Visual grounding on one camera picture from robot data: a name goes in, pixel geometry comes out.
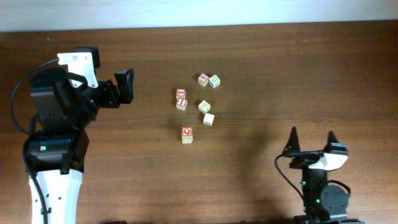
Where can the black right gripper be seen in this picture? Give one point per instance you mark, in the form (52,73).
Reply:
(308,154)

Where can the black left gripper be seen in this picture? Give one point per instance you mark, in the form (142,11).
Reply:
(123,88)

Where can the wooden block brown ball picture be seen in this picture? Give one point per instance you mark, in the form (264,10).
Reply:
(187,135)

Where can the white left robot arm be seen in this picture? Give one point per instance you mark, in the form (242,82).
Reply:
(67,99)

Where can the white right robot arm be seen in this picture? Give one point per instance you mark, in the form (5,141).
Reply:
(324,201)

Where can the red letter Y block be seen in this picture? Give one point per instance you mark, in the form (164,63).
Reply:
(180,93)

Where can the red letter I block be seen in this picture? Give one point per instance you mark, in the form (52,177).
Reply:
(181,104)

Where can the red number nine block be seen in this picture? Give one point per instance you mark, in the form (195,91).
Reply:
(203,79)

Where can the green letter wooden block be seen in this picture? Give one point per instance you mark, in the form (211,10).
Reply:
(214,81)

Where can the wooden block plain engraving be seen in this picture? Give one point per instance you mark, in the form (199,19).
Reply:
(208,119)

